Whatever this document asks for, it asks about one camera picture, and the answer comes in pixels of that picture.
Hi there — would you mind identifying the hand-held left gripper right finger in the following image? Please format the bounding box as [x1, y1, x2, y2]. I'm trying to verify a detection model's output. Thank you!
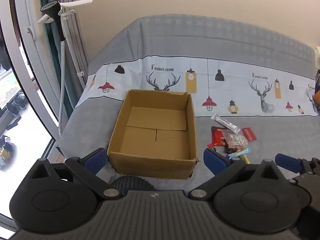
[188, 148, 291, 201]

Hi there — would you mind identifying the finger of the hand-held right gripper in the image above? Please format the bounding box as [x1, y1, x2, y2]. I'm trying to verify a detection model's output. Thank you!
[274, 153, 320, 177]

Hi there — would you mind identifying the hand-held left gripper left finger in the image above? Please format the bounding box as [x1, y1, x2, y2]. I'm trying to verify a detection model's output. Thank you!
[32, 147, 120, 199]

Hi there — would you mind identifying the large red snack packet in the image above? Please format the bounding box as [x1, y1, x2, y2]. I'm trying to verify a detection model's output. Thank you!
[207, 126, 235, 148]

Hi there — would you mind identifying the brown cardboard box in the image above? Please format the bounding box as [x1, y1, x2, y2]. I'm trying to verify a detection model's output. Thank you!
[107, 89, 200, 180]

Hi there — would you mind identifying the light blue snack packet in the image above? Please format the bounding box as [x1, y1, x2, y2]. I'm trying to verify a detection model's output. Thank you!
[226, 147, 251, 159]

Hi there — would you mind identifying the clear bag of candies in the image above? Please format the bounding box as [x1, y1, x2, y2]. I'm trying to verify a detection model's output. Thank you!
[223, 130, 249, 149]

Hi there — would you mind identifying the clear long snack packet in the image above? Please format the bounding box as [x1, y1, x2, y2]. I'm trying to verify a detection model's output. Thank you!
[211, 114, 241, 134]

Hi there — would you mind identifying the small red snack packet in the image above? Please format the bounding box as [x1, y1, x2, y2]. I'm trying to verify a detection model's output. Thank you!
[241, 127, 257, 142]

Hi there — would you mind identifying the black shoe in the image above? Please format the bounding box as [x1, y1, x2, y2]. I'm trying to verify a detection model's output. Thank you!
[6, 102, 20, 117]
[13, 91, 27, 110]
[5, 117, 22, 131]

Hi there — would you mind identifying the teal curtain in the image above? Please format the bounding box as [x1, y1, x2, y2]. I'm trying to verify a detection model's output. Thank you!
[37, 0, 69, 120]

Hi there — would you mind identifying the grey printed bed sheet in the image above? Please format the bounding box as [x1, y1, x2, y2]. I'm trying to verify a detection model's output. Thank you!
[56, 14, 320, 205]

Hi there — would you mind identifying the grey curtain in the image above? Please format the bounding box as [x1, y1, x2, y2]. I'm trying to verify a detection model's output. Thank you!
[54, 0, 90, 112]

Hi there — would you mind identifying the black garment steamer head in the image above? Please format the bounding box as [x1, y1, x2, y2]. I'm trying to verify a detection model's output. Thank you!
[40, 1, 66, 42]

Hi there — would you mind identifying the braided steamer hose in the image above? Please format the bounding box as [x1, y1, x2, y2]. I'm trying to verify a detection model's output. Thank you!
[58, 40, 67, 137]

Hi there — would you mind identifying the white window frame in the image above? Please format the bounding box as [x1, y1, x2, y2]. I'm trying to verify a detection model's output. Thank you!
[0, 0, 66, 233]

